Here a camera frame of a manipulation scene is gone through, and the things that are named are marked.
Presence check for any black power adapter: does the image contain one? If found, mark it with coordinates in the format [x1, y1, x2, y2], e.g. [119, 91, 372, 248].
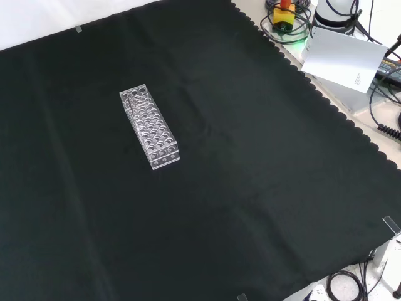
[374, 58, 401, 86]

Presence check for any clear plastic test tube rack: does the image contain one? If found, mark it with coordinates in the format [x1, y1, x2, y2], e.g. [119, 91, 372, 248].
[118, 83, 182, 171]

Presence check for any black bench cloth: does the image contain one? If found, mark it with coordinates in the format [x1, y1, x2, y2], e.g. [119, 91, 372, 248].
[0, 0, 401, 301]

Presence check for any white power strip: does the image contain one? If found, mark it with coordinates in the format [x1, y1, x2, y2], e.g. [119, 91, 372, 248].
[305, 283, 326, 301]

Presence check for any pale white board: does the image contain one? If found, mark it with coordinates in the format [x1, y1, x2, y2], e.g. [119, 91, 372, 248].
[300, 26, 388, 94]

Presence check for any yellow stop button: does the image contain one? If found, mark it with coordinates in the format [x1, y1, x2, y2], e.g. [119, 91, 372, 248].
[271, 0, 297, 34]

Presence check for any grey aluminium post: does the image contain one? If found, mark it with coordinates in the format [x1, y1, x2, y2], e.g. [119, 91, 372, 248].
[372, 238, 401, 291]

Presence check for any black cable coil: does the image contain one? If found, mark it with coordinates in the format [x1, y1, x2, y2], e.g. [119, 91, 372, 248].
[325, 270, 368, 301]

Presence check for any black coiled cable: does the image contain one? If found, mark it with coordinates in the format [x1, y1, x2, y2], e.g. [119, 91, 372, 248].
[377, 124, 401, 140]

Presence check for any dark looped cable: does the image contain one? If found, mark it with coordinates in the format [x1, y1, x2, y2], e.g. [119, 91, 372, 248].
[259, 4, 313, 45]

